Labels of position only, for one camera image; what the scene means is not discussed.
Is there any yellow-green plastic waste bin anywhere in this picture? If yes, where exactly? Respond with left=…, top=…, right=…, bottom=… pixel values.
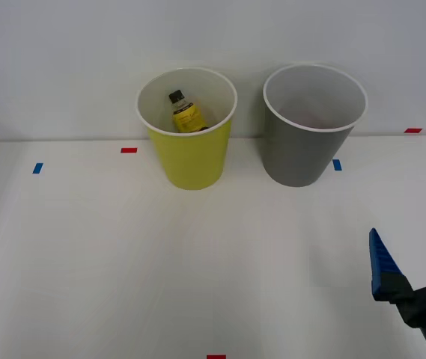
left=135, top=67, right=239, bottom=191

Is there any grey plastic waste bin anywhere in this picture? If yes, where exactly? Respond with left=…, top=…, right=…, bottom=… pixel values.
left=261, top=63, right=369, bottom=188

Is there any yellow label plastic bottle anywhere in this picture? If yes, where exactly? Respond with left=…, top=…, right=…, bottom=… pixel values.
left=168, top=89, right=208, bottom=134

